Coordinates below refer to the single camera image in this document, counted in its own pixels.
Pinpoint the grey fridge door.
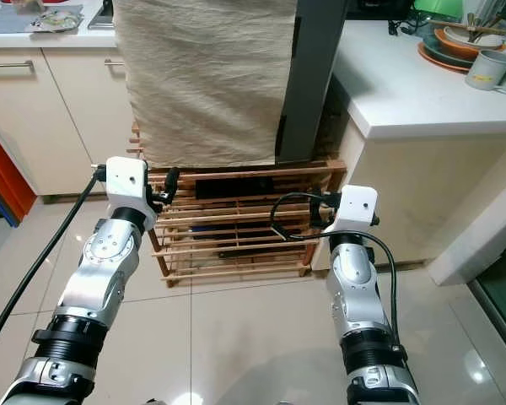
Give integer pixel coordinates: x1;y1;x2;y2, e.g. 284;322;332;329
274;0;351;165

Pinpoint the wooden wine rack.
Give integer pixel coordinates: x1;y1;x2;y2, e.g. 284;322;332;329
131;122;347;288

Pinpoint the beige linen cloth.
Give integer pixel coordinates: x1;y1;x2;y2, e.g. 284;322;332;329
114;0;298;168

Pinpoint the orange plate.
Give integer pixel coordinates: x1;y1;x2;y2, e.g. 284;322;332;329
417;40;471;73

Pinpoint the dark teal plate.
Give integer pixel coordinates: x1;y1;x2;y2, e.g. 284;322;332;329
422;32;475;67

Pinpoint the black plug adapter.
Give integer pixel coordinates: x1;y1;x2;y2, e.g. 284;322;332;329
388;17;423;36

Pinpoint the orange bowl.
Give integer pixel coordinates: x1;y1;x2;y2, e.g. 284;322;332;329
434;25;506;60

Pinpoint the grey mug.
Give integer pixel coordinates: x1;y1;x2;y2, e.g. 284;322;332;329
466;51;506;91

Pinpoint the green plastic bowl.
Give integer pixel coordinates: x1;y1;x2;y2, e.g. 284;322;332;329
413;0;465;22

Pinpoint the wooden chopstick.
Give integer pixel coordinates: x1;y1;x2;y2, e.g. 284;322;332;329
443;13;506;40

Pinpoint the grey cloth mat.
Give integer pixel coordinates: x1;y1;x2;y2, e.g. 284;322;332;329
0;7;85;35

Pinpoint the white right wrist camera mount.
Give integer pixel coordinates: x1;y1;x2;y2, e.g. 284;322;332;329
336;186;379;237

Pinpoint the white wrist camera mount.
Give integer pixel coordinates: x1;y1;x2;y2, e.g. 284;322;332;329
105;156;151;220
336;186;379;237

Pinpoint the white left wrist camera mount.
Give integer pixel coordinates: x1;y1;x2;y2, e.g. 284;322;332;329
105;156;151;220

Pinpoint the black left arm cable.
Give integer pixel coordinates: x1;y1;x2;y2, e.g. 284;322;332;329
0;165;110;372

